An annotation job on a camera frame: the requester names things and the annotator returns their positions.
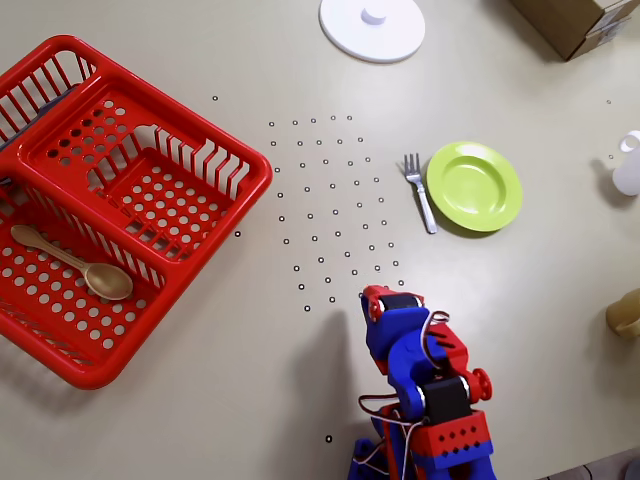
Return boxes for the blue gripper body black servo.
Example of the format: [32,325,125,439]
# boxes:
[366,293,432,384]

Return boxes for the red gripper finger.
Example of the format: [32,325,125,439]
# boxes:
[360,284,426,323]

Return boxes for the grey plastic fork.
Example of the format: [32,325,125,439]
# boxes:
[402,152,439,235]

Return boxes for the lime green plastic plate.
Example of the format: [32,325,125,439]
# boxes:
[425,141,524,233]

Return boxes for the tan plastic cup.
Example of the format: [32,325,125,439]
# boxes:
[605,288,640,341]

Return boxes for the red plastic dish basket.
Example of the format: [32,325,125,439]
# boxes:
[0,33,275,391]

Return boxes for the golden spoon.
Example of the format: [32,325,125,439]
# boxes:
[9,224,135,302]

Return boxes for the white round stand base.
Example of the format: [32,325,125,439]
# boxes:
[318,0,427,64]

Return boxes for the brown cardboard box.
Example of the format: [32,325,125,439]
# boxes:
[508,0,634,62]

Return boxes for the grey plastic knife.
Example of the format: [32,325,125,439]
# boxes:
[30,85,81,120]

